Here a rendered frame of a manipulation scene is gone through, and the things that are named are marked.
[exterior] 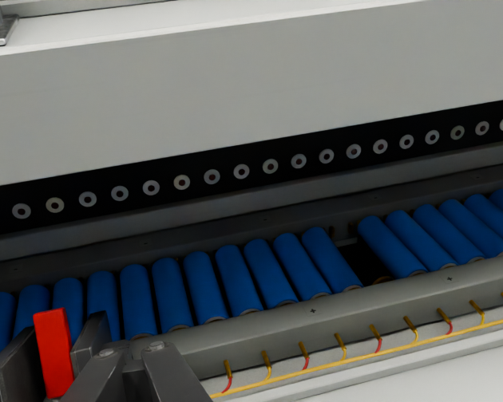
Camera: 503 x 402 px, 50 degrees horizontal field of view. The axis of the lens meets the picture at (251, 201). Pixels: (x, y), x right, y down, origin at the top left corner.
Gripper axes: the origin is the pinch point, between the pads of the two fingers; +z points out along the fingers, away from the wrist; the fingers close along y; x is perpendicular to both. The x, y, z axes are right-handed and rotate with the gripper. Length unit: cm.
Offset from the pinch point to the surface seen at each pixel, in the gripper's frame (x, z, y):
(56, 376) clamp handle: 0.0, -0.8, 0.0
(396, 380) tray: -5.1, 2.0, 15.5
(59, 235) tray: 5.2, 12.8, -1.1
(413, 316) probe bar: -2.7, 4.0, 18.0
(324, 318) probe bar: -1.5, 3.4, 12.7
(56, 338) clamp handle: 1.5, -0.7, 0.2
